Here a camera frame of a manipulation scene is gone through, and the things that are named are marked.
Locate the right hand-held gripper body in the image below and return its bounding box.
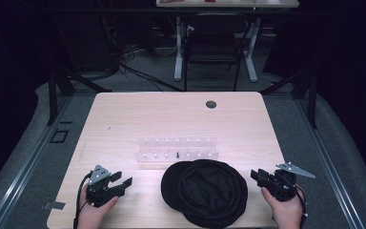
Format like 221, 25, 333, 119
261, 162, 316, 202

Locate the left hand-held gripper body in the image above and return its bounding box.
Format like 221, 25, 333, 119
85, 164, 126, 208

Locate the black cap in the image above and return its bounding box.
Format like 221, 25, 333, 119
160, 158, 249, 229

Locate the clear acrylic rack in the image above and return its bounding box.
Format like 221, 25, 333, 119
134, 136, 221, 164

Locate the person's right hand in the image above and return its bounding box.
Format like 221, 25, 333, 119
260, 186, 305, 229

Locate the person's left hand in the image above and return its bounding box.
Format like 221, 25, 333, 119
76, 183, 120, 229

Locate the black metal stand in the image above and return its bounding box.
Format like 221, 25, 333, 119
46, 65, 112, 126
259, 65, 319, 130

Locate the black chair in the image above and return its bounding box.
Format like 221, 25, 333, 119
182, 12, 250, 92

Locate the white-legged desk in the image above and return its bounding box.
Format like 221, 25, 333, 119
155, 0, 300, 83

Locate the black cable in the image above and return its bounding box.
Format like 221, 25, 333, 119
279, 175, 309, 229
72, 173, 93, 229

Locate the bundle of floor cables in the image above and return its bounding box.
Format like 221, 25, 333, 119
101, 18, 185, 93

